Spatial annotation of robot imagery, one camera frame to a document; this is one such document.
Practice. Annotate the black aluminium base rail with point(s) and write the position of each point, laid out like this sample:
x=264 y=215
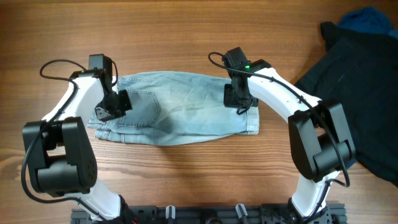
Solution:
x=261 y=214

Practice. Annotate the dark blue garment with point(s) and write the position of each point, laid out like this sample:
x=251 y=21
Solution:
x=368 y=20

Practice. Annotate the light blue denim shorts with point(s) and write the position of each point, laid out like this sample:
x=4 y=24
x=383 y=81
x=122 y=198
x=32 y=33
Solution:
x=174 y=108

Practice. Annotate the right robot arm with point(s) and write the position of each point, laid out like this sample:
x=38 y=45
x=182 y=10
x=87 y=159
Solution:
x=321 y=144

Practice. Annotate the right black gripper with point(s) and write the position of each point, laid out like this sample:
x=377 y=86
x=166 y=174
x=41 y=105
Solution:
x=228 y=100

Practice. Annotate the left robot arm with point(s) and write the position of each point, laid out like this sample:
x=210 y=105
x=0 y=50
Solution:
x=59 y=163

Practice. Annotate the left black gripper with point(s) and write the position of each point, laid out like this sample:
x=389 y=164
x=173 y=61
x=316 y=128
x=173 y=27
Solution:
x=125 y=106

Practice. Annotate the black garment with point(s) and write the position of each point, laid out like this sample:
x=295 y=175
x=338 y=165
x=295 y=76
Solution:
x=359 y=70

